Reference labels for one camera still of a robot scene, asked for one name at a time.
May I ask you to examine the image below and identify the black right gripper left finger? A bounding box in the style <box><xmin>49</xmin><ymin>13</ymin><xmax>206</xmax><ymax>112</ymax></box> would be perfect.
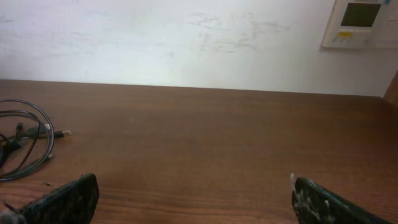
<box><xmin>19</xmin><ymin>174</ymin><xmax>100</xmax><ymax>224</ymax></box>

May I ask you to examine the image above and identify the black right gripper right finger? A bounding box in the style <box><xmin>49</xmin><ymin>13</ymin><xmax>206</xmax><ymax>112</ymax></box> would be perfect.
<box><xmin>292</xmin><ymin>177</ymin><xmax>389</xmax><ymax>224</ymax></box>

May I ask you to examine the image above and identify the thin black usb cable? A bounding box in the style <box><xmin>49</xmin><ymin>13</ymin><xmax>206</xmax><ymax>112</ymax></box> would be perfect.
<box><xmin>0</xmin><ymin>98</ymin><xmax>72</xmax><ymax>182</ymax></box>

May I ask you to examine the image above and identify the white wall thermostat panel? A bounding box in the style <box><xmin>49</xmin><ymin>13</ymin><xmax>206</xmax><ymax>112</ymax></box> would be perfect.
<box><xmin>322</xmin><ymin>0</ymin><xmax>397</xmax><ymax>49</ymax></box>

